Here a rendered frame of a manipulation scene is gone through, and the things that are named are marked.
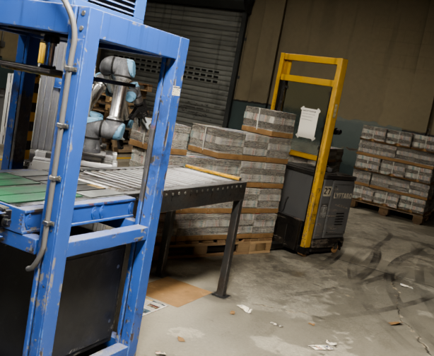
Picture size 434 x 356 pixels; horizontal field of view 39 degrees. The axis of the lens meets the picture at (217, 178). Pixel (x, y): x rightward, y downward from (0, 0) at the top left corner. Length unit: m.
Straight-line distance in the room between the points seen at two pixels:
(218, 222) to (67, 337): 2.64
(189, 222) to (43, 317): 2.67
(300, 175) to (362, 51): 5.72
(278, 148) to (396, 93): 5.95
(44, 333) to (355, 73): 9.53
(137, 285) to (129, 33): 1.14
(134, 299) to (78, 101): 1.05
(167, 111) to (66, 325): 1.00
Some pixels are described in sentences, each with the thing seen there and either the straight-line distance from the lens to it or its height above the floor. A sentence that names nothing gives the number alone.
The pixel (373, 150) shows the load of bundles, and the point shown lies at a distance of 9.51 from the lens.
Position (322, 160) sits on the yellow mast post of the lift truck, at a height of 0.92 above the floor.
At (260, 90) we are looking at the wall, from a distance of 11.82.
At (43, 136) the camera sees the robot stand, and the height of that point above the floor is 0.85.
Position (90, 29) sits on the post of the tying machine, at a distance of 2.20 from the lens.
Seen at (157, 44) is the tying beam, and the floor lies 1.49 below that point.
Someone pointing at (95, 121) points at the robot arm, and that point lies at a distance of 4.04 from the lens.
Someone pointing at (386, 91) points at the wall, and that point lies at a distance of 11.17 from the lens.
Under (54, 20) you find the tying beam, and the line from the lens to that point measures 2.29.
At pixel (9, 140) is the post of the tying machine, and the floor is 0.92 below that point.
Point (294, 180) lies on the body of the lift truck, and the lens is 5.97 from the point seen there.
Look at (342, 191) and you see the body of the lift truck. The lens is 6.01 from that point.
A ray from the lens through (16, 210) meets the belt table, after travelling 2.37.
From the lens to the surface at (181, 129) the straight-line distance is 4.60.
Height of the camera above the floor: 1.33
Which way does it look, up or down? 8 degrees down
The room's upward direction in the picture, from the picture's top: 10 degrees clockwise
